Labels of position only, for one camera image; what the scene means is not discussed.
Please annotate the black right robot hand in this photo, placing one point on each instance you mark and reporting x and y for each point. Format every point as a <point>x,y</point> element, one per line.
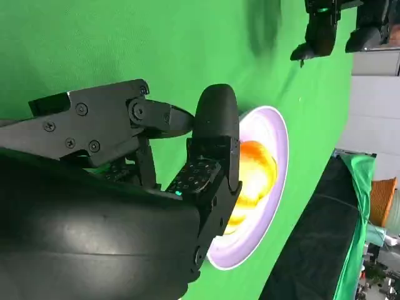
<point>93,225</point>

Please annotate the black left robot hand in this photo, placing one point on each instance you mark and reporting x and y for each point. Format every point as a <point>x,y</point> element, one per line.
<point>322,34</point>

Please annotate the orange and white bread roll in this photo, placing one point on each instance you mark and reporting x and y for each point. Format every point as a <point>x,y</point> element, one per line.
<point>256,175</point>

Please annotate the lilac plate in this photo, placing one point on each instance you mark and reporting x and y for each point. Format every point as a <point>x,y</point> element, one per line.
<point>275,137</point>

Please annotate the green hanging cloth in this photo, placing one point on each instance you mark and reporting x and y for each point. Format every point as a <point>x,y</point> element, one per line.
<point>359,187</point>

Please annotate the orange ribbed object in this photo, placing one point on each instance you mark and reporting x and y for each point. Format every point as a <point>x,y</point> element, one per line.
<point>382,200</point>

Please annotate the green table cloth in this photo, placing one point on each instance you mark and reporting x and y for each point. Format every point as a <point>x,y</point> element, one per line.
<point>93,37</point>

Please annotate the black backdrop cloth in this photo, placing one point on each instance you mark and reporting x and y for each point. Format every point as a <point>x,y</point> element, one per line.
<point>312,250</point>

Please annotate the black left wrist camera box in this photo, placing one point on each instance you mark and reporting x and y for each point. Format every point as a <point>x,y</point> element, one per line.
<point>368,34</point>

